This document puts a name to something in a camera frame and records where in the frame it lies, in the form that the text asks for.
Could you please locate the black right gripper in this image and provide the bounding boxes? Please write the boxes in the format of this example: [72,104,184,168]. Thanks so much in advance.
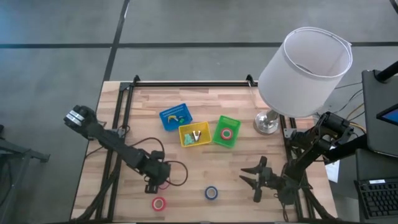
[239,156,282,203]

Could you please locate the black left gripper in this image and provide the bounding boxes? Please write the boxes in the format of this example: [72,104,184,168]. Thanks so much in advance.
[141,151,172,194]

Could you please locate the red tape roll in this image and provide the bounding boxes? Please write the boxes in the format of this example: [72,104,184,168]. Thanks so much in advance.
[151,197,167,212]

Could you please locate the blue tape roll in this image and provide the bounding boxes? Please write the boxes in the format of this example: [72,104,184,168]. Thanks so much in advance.
[204,185,219,201]

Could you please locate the pink tape roll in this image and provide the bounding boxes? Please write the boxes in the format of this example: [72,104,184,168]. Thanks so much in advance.
[220,128,234,141]

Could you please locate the green plastic basket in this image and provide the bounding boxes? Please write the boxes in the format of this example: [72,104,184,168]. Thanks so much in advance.
[212,114,243,149]

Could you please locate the yellow plastic basket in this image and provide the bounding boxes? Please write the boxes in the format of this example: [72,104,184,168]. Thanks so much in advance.
[178,121,213,148]

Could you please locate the blue plastic basket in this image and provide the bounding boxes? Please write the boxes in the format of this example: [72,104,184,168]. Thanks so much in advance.
[159,103,193,132]

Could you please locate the white paper sheet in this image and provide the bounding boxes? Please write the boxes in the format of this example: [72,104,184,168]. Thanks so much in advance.
[326,160,341,184]

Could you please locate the silver table lamp white shade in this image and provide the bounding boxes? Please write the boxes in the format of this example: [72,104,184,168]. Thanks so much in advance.
[253,26,354,135]

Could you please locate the black keyboard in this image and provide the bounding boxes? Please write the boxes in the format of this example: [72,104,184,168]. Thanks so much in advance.
[354,177,398,220]

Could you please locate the grey laptop on stand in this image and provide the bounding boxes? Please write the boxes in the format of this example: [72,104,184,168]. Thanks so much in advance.
[362,70,398,158]

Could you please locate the black stand legs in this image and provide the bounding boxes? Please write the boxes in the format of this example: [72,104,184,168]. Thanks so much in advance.
[0,124,50,224]

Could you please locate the white lamp cable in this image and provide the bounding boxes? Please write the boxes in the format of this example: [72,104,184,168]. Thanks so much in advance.
[247,81,259,110]

